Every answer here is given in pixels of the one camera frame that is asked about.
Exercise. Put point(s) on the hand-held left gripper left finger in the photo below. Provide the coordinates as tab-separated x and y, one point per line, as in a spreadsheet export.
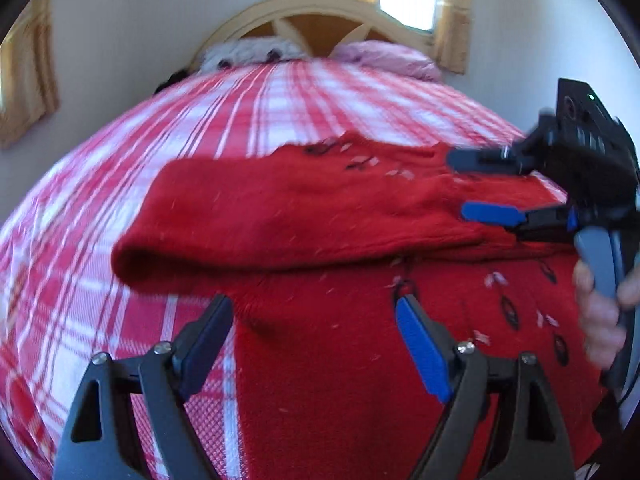
207	345

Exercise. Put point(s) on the dark object beside pillow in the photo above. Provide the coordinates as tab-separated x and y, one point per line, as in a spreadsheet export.
170	82

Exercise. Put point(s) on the red white plaid blanket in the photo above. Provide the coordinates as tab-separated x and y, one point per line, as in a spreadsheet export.
100	200

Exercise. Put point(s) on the person's right hand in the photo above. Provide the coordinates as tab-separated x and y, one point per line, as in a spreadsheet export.
595	325

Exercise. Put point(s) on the cream wooden headboard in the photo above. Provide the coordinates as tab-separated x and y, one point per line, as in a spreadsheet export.
300	15

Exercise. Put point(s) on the white patterned pillow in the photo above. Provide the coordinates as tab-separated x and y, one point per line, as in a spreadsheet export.
250	52

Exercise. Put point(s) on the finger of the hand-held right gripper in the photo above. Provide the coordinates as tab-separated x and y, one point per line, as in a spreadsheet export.
480	160
492	212

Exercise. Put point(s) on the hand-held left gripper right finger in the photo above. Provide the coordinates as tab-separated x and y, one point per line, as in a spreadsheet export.
420	350

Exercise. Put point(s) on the red knitted sweater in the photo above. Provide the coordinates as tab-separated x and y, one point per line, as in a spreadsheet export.
310	220

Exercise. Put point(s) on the pink pillow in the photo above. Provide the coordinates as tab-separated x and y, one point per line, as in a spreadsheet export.
385	57

